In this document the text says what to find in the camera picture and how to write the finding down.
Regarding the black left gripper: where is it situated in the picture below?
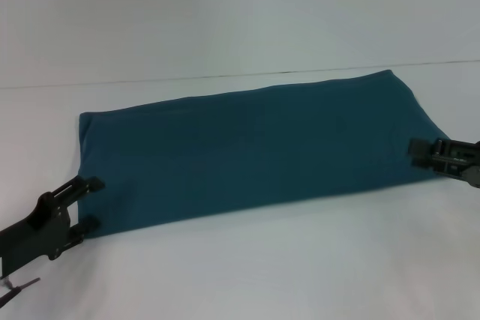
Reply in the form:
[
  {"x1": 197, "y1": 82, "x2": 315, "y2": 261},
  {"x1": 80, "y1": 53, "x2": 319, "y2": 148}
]
[{"x1": 0, "y1": 175, "x2": 106, "y2": 278}]

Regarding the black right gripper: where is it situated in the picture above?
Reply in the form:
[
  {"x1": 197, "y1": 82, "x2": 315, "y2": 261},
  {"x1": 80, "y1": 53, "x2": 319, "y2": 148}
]
[{"x1": 407, "y1": 137, "x2": 480, "y2": 189}]

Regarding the dark red cable with plug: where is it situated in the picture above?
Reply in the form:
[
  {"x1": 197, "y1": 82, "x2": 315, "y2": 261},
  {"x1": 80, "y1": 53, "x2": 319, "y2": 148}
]
[{"x1": 0, "y1": 277, "x2": 41, "y2": 299}]

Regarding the blue-green shirt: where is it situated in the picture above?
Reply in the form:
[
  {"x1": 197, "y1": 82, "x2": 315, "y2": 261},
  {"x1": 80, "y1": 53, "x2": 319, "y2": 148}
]
[{"x1": 76, "y1": 69, "x2": 451, "y2": 241}]

